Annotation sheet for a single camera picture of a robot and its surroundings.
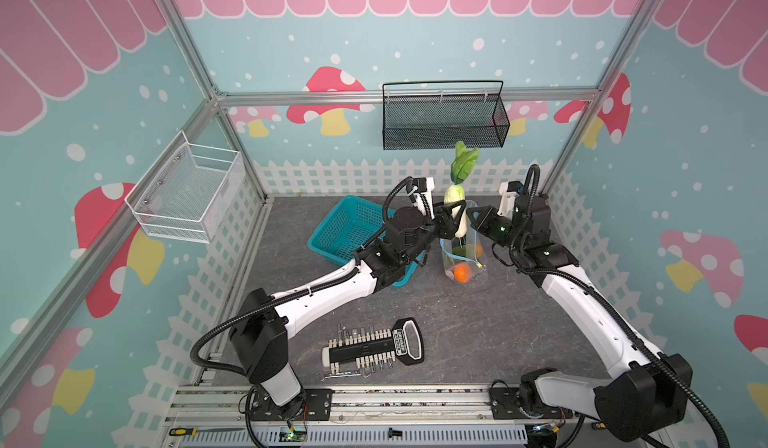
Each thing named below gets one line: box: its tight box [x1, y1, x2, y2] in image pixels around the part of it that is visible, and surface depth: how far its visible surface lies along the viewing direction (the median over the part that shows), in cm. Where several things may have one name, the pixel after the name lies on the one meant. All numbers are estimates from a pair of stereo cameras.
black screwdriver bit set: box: [321, 317, 424, 373], surface depth 85 cm
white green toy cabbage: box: [443, 141, 480, 238], surface depth 67 cm
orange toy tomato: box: [453, 262, 472, 284], surface depth 84 cm
